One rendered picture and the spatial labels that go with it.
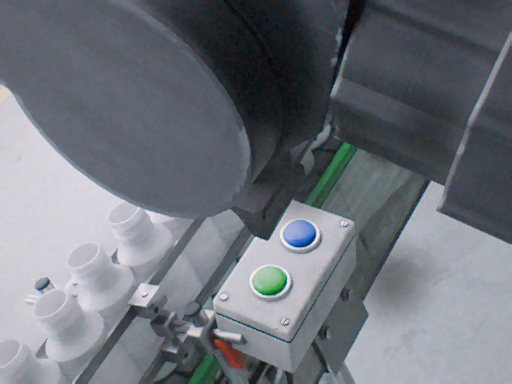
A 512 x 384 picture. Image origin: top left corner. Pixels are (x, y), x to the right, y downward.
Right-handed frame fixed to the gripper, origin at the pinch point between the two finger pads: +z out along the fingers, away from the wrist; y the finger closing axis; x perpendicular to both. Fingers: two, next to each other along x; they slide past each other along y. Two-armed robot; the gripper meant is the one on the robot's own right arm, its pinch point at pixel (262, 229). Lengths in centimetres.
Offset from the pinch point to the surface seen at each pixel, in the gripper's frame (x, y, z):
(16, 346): -18.2, 14.3, 9.7
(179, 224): -14.1, -6.0, 13.0
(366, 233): -2.9, -27.5, 33.0
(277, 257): -0.7, -3.0, 7.8
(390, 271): -27, -95, 136
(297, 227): -0.2, -6.2, 6.8
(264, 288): 0.3, 1.2, 6.9
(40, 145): -179, -132, 192
